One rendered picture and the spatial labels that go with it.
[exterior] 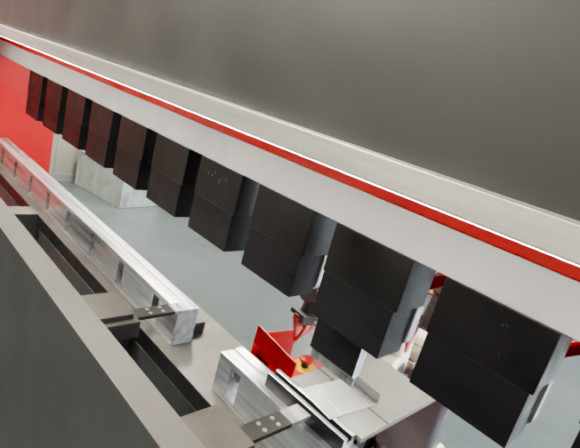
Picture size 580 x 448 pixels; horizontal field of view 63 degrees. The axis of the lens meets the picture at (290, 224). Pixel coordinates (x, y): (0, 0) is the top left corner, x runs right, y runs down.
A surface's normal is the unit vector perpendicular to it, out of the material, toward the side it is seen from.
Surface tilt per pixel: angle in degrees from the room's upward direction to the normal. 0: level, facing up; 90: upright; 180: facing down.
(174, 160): 90
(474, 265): 90
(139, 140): 90
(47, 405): 90
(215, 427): 0
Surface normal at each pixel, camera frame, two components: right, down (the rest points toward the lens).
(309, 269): 0.66, 0.36
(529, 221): -0.70, 0.00
